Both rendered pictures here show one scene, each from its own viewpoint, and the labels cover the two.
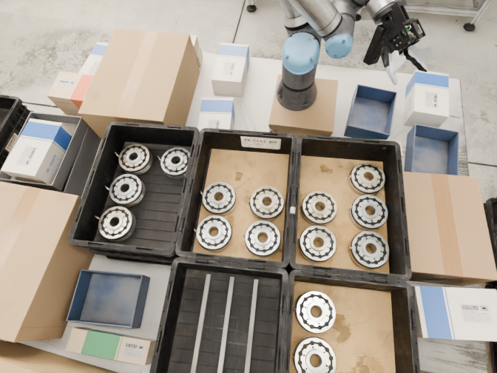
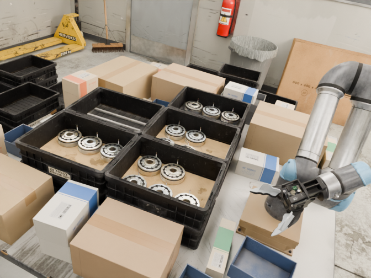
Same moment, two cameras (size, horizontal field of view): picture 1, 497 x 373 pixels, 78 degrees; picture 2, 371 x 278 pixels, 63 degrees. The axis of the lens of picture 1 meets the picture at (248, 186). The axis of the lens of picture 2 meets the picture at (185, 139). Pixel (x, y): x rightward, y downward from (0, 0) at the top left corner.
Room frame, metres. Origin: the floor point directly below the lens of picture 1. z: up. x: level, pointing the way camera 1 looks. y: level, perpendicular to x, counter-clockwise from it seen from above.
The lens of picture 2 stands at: (0.34, -1.17, 1.70)
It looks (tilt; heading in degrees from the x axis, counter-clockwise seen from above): 34 degrees down; 92
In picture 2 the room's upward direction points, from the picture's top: 9 degrees clockwise
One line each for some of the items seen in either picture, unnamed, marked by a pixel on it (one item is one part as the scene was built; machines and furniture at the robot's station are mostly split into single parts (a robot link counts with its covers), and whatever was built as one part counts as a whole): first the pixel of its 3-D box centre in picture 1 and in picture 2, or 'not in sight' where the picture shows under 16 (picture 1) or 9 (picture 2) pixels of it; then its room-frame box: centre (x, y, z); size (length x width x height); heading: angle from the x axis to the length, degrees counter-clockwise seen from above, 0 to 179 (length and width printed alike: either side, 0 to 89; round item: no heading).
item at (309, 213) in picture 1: (319, 206); (173, 171); (0.29, -0.20, 0.86); 0.10 x 0.10 x 0.01
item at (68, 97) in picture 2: not in sight; (81, 94); (-0.35, 0.39, 0.81); 0.16 x 0.12 x 0.07; 69
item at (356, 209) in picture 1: (369, 211); (159, 193); (0.25, -0.34, 0.86); 0.10 x 0.10 x 0.01
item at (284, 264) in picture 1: (239, 192); (192, 133); (0.34, 0.03, 0.92); 0.40 x 0.30 x 0.02; 167
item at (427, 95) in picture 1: (425, 100); not in sight; (0.70, -0.71, 0.75); 0.20 x 0.12 x 0.09; 160
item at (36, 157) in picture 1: (41, 152); (240, 94); (0.60, 0.68, 0.85); 0.20 x 0.12 x 0.09; 163
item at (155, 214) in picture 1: (145, 189); (208, 114); (0.41, 0.32, 0.87); 0.40 x 0.30 x 0.11; 167
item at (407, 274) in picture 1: (347, 201); (168, 170); (0.27, -0.27, 0.92); 0.40 x 0.30 x 0.02; 167
